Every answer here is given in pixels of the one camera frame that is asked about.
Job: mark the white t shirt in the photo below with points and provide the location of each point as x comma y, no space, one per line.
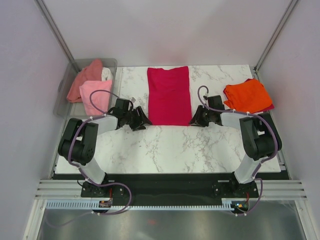
106,74

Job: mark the dusty rose t shirt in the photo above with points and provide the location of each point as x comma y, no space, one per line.
92,72

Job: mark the right aluminium frame post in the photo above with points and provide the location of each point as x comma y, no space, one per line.
275,35

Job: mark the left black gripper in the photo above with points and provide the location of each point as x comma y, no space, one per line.
141,121

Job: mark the light pink t shirt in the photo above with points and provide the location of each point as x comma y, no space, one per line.
100,98

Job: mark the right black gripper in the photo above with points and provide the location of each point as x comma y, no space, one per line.
197,120

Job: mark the white slotted cable duct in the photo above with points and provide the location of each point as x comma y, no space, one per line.
98,205

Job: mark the aluminium frame post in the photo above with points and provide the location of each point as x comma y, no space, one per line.
275,35
57,33

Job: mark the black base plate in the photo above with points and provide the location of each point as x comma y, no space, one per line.
170,189

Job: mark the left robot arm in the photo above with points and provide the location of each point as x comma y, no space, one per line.
78,143

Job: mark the left aluminium frame post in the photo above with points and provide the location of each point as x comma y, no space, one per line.
57,33

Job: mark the folded magenta t shirt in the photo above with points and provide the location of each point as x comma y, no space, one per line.
257,97

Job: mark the magenta t shirt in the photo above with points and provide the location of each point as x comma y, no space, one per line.
257,97
169,100

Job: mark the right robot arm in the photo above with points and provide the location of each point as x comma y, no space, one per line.
260,139

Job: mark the clear plastic bin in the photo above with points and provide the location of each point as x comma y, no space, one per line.
63,108

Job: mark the orange folded t shirt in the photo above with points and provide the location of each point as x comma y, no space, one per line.
235,97

